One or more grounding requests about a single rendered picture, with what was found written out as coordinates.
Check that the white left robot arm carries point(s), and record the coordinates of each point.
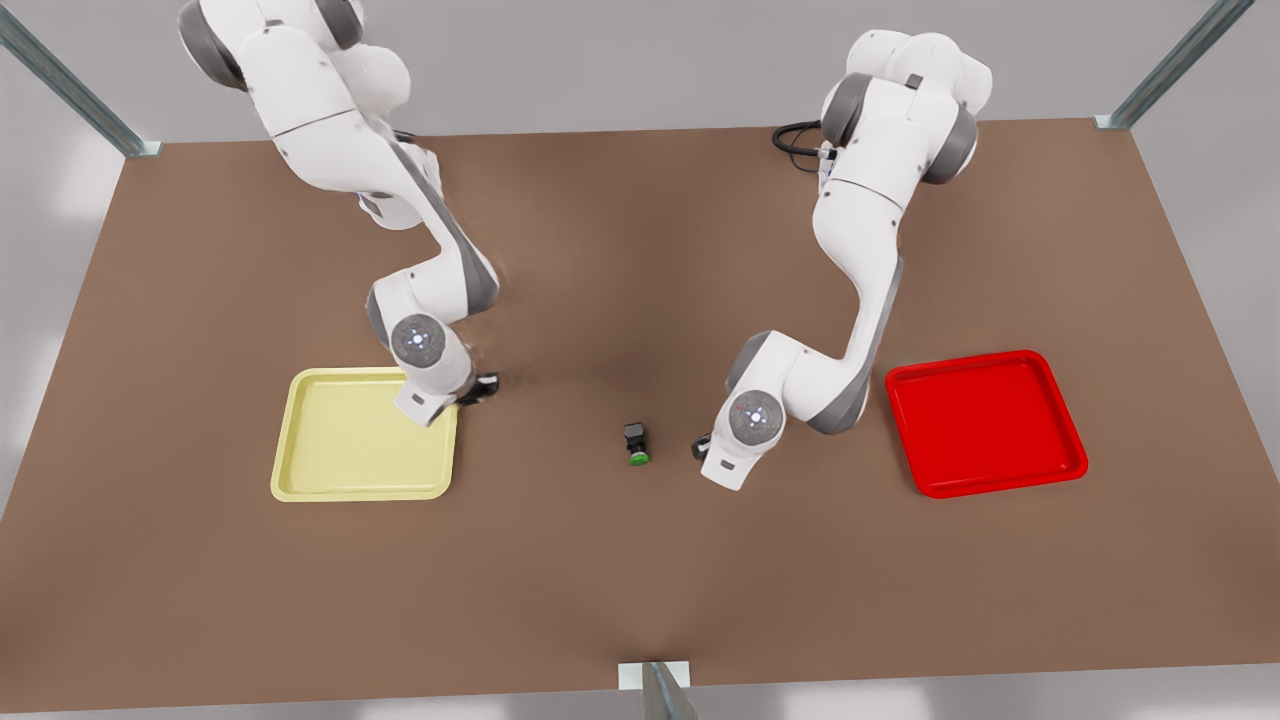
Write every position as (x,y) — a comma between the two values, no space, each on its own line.
(870,220)

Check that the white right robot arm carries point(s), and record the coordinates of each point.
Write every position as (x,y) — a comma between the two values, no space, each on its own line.
(330,120)

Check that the pale yellow tray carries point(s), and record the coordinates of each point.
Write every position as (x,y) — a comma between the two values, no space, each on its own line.
(364,434)

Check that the red tray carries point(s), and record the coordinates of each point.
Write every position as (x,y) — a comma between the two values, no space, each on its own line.
(985,423)

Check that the black switch with green button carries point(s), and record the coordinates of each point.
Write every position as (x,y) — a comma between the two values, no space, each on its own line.
(636,443)

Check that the silver frame post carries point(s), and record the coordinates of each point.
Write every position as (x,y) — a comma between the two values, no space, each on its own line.
(662,692)
(1170,65)
(70,85)

